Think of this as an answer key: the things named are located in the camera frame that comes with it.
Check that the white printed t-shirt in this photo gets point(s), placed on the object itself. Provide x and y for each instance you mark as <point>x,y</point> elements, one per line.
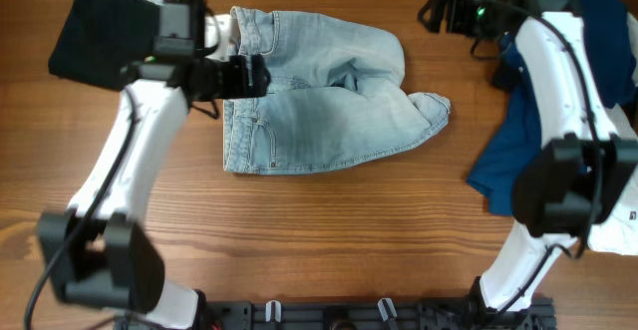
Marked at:
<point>618,233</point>

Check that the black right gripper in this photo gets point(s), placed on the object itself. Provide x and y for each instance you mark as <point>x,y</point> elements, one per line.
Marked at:
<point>455,4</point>

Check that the dark blue t-shirt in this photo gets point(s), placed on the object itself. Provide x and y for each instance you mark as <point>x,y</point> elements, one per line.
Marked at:
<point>608,33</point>

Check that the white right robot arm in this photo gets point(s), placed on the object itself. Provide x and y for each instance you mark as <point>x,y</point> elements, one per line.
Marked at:
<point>575,179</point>

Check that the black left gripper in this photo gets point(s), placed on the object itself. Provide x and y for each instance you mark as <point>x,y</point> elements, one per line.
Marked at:
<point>238,87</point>

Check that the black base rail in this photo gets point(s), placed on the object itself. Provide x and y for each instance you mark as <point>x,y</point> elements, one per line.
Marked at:
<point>426,314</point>

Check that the light blue denim shorts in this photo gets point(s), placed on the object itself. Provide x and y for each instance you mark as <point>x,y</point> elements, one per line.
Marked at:
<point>335,98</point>

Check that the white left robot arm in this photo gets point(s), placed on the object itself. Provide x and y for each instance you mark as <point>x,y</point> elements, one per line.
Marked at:
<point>96,252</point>

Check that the folded black garment stack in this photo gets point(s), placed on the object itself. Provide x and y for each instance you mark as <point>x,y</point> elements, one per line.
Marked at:
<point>110,43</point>

